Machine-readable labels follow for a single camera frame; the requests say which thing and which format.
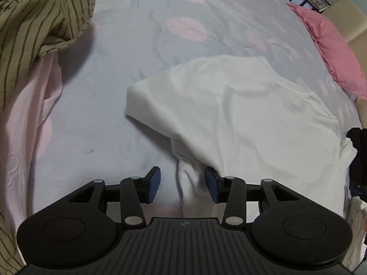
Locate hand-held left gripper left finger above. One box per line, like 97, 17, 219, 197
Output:
67, 166, 161, 230

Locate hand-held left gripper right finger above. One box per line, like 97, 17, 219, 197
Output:
205, 166, 301, 230

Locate cream long-sleeve shirt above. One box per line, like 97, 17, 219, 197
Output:
126, 56, 358, 224

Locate black folded clothes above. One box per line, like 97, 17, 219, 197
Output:
346, 127, 367, 196

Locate pale pink garment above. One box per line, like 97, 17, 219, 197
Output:
0, 53, 64, 267

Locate grey bed sheet pink dots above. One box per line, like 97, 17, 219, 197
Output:
29, 0, 362, 221

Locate white folded garment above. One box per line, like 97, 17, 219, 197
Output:
348, 196, 367, 275

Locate pink pillow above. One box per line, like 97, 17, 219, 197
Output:
288, 3, 367, 101

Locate olive striped shirt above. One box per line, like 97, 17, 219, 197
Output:
0, 0, 96, 275

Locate cream padded headboard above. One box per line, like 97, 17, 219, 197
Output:
323, 0, 367, 63

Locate small picture frame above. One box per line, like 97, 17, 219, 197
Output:
310, 0, 330, 12

